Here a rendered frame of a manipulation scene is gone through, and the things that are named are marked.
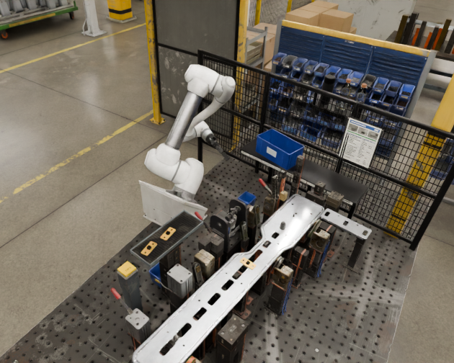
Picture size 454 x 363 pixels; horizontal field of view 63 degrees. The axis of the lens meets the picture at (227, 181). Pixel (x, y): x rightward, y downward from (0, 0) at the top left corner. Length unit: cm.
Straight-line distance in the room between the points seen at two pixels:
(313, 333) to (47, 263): 225
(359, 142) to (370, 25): 617
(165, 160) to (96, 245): 135
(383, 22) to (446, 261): 560
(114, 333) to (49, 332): 33
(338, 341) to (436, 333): 131
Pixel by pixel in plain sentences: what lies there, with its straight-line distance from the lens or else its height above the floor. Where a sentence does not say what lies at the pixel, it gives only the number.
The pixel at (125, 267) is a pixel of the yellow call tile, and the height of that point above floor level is 116.
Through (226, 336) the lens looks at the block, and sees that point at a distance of 171.
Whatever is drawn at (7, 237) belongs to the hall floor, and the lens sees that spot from 385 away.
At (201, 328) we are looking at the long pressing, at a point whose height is 100.
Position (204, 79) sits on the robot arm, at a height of 158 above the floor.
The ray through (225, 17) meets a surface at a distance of 399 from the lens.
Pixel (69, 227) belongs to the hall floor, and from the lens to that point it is 373.
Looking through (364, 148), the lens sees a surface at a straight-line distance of 248.
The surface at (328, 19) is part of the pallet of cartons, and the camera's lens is 642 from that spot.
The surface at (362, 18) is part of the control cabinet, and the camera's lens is 853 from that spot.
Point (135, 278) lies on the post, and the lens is 180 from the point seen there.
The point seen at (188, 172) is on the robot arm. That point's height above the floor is 105.
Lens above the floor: 252
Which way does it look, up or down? 39 degrees down
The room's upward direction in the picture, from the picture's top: 3 degrees clockwise
